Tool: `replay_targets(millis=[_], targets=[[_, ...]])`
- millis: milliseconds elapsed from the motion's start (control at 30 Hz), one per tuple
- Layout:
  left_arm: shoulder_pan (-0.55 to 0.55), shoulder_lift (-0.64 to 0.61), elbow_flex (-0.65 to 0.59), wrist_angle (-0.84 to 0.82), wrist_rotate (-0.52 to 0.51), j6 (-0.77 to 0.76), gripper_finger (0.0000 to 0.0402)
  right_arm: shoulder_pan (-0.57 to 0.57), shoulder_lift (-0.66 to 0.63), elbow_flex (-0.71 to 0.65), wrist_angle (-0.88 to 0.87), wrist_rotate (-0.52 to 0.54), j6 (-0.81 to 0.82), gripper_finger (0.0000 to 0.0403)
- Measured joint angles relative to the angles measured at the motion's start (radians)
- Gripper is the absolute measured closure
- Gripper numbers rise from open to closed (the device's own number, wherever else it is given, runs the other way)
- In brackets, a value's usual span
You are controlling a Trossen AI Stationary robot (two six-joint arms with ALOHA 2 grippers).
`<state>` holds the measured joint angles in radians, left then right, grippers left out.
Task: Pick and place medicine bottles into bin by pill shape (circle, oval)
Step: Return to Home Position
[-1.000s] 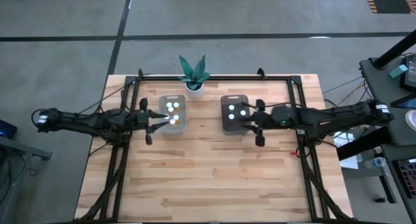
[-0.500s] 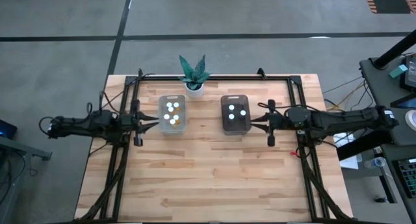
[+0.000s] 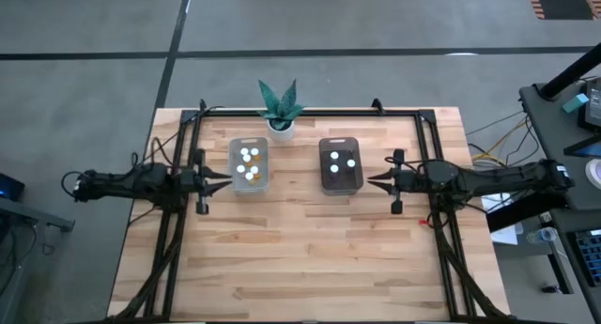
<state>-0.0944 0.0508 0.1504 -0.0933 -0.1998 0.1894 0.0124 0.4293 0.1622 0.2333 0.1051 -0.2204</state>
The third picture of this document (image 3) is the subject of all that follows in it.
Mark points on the large amber pill bottle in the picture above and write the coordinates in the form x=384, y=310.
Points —
x=249, y=176

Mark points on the snake plant in white pot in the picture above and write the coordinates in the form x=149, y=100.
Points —
x=281, y=132

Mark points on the small orange pill bottle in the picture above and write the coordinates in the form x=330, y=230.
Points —
x=246, y=158

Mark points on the grey desk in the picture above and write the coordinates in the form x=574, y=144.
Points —
x=554, y=141

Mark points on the white-capped pill bottle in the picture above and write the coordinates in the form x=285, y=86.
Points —
x=241, y=168

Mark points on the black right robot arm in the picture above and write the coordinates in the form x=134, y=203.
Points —
x=493, y=178

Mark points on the clear plastic water bottle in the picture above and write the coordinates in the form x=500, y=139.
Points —
x=540, y=235

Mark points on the black aluminium rig frame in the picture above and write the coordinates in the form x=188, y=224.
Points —
x=305, y=113

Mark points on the teal box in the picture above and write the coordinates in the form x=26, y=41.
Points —
x=575, y=103

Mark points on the black hazard-striped floor mat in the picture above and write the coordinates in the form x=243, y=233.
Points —
x=563, y=2

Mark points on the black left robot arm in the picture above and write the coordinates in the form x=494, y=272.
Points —
x=122, y=180

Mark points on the white tape roll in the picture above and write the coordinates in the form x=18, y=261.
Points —
x=596, y=174

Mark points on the grey plastic bin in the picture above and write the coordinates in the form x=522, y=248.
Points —
x=343, y=185

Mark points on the black keyboard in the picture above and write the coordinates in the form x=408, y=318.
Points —
x=590, y=258

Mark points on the slim orange pill bottle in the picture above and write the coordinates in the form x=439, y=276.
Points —
x=254, y=151

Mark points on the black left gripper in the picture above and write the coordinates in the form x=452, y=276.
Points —
x=202, y=180

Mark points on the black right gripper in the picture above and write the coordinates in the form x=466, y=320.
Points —
x=399, y=180

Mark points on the black pole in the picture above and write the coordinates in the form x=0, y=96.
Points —
x=570, y=72

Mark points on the white plastic bin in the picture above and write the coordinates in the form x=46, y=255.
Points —
x=263, y=188

